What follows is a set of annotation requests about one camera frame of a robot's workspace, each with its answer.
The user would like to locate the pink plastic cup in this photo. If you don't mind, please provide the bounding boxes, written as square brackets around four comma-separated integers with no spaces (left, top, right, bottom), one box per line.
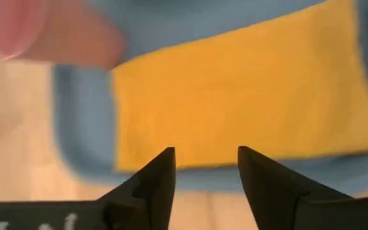
[0,0,126,70]

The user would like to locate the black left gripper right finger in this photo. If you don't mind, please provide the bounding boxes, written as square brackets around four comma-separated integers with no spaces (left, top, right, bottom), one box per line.
[237,146,354,230]

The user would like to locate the yellow cloth napkin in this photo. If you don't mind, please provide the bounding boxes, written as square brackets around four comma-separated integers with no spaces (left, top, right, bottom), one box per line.
[111,0,368,174]

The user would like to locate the blue plastic tray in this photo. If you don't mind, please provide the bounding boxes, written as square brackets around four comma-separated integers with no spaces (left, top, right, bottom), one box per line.
[52,0,368,196]

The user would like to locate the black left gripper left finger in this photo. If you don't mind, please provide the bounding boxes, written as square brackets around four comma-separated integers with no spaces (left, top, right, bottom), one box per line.
[97,146,177,230]

